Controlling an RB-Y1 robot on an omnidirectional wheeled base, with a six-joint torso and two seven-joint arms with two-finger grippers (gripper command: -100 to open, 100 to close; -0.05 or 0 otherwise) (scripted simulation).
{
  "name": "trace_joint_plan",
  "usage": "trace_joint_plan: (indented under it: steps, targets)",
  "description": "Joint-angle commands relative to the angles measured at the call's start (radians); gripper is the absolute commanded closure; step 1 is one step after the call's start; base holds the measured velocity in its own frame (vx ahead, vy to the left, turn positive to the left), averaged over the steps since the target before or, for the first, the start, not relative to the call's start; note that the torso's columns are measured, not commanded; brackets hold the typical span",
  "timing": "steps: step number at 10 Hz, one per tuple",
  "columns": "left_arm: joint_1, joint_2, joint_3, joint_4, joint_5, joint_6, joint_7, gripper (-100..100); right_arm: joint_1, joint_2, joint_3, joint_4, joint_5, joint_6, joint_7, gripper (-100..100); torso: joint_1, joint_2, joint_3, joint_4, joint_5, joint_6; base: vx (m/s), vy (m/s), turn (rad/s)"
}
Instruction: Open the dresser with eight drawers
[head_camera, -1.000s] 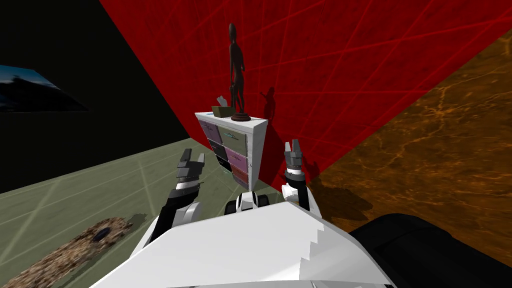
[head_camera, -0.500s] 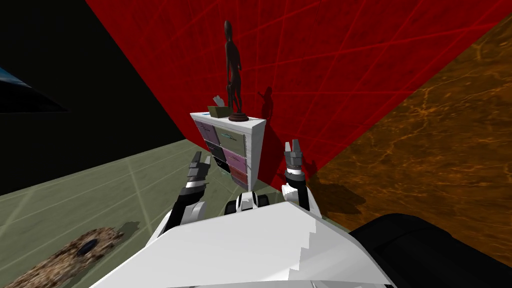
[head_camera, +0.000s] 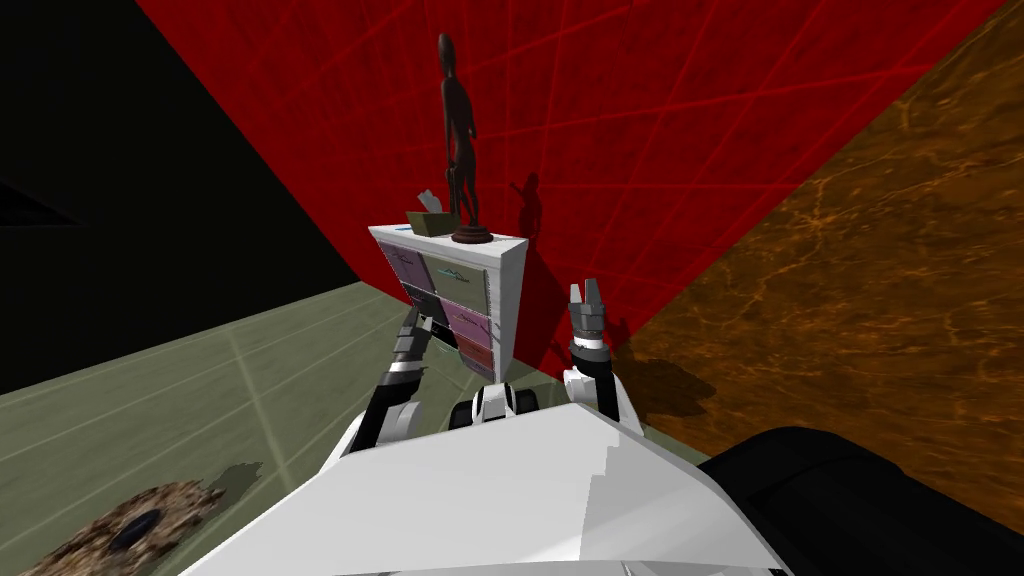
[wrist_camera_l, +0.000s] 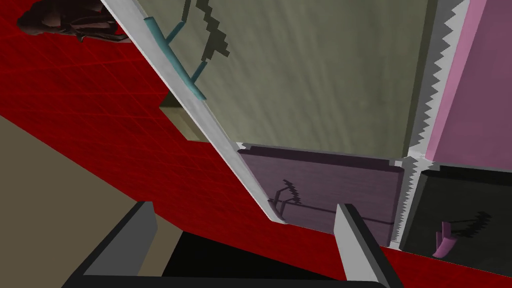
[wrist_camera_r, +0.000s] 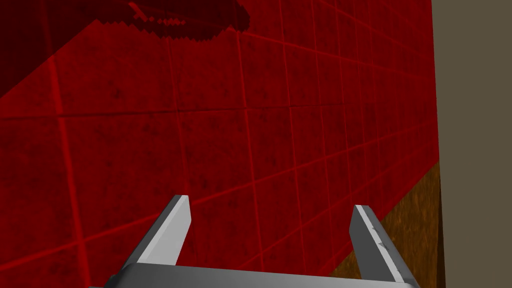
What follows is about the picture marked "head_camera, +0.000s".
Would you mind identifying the white chest of drawers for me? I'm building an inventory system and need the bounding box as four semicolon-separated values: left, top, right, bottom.
367;223;530;385

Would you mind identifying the pink drawer front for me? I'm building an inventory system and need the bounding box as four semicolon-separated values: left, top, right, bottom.
439;299;494;350

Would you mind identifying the dark brown figure statue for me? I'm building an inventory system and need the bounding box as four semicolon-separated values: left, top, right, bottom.
437;32;496;245

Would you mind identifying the grey-green drawer front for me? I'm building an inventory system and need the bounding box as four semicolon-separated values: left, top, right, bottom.
421;253;490;316

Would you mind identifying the red-brown drawer front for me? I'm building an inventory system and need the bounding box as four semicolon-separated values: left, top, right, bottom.
453;331;497;372

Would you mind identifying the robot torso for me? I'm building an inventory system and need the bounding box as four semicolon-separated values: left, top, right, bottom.
179;382;795;576

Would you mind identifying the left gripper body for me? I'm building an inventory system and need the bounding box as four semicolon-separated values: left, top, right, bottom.
391;326;433;366

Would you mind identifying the brown speckled lump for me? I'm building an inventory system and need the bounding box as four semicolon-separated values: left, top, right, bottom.
15;478;230;576

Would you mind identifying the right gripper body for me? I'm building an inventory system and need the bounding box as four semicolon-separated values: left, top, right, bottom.
568;302;607;342

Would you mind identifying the olive tissue box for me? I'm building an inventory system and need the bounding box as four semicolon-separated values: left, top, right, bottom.
404;188;463;239

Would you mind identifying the dark grey drawer front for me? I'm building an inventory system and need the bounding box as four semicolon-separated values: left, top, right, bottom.
403;283;451;329

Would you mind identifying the lilac drawer front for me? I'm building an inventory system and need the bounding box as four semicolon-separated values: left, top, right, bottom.
379;241;438;291

